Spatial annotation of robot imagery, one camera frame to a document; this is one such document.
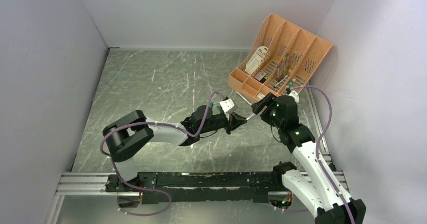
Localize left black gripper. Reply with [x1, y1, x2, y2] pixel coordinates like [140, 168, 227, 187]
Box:
[199, 112, 248, 136]

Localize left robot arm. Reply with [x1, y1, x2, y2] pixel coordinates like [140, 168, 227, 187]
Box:
[102, 105, 247, 192]

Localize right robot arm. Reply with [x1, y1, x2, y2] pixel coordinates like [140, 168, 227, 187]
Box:
[251, 93, 367, 223]

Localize pens in organizer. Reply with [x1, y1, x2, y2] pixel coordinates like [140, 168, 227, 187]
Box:
[257, 53, 297, 94]

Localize small white eraser box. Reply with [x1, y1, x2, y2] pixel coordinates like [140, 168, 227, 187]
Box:
[256, 93, 265, 100]

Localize orange desk file organizer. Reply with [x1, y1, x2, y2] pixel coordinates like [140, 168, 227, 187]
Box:
[228, 14, 333, 103]

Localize white card package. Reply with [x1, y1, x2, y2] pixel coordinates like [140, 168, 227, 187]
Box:
[244, 46, 268, 75]

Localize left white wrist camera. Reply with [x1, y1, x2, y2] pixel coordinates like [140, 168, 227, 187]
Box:
[219, 98, 238, 114]

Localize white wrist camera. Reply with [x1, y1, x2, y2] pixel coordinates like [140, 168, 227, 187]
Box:
[287, 89, 300, 104]
[219, 98, 238, 114]

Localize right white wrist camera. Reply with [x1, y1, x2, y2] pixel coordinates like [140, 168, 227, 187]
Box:
[287, 89, 300, 104]

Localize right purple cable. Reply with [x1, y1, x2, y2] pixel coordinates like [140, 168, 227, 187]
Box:
[272, 85, 357, 224]

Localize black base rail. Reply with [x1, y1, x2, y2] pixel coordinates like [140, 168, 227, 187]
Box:
[105, 172, 288, 204]

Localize aluminium frame rail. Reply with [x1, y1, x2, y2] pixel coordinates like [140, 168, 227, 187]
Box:
[55, 172, 111, 196]

